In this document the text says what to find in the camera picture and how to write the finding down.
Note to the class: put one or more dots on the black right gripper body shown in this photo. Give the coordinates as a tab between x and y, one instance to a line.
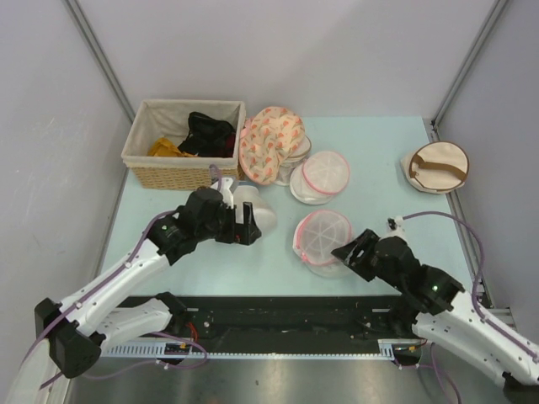
386	277

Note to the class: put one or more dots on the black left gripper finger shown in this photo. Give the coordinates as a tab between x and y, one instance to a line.
249	231
227	226

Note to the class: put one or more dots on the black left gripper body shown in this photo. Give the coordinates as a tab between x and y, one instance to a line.
208	230

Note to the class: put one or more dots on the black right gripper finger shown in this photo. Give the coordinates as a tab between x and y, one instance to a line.
365	266
357	250

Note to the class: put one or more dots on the pink-trimmed mesh laundry bag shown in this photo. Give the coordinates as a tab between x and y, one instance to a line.
316	236

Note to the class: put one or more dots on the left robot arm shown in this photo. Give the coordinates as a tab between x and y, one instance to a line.
81	326

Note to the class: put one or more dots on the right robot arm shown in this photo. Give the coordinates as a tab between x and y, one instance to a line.
435	306

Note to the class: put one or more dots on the grey-rimmed white mesh bag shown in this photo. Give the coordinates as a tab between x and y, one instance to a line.
264	216

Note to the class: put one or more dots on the beige mesh bag under floral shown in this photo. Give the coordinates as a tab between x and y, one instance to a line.
294	160

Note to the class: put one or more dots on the pink-trimmed mesh bag rear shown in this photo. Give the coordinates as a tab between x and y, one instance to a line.
320	178

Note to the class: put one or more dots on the floral peach laundry bag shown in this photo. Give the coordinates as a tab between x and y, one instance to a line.
267	140

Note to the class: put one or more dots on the beige brown-trimmed laundry bag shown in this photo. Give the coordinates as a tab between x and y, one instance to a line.
437	168

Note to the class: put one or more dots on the woven wicker basket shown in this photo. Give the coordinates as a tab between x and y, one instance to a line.
173	143

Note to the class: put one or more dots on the mustard yellow garment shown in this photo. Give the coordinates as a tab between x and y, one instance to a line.
163	147

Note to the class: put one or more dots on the black garment in basket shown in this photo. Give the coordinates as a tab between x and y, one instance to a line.
208	137

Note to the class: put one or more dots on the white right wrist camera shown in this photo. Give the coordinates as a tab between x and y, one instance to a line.
395	228

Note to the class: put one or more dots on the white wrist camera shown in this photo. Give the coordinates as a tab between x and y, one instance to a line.
226	187
395	228

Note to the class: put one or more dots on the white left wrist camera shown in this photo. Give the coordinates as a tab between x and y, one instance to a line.
226	187

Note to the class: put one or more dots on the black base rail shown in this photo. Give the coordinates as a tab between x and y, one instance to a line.
368	317

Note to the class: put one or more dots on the white slotted cable duct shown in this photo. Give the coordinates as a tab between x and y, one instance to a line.
250	346

